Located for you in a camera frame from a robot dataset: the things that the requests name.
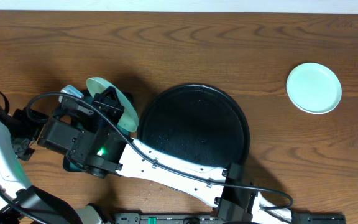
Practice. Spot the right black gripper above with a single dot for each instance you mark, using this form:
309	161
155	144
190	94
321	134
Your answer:
105	105

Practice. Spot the mint plate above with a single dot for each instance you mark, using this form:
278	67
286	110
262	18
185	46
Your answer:
129	120
314	88

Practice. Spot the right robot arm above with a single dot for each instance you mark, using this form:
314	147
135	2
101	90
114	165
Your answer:
122	153

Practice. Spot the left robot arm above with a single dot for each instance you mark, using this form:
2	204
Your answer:
18	197

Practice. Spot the rectangular black water tray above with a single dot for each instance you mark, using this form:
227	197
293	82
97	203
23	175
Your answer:
69	164

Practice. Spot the round black tray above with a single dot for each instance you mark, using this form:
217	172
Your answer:
197	123

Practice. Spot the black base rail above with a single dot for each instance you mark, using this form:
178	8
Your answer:
261	217

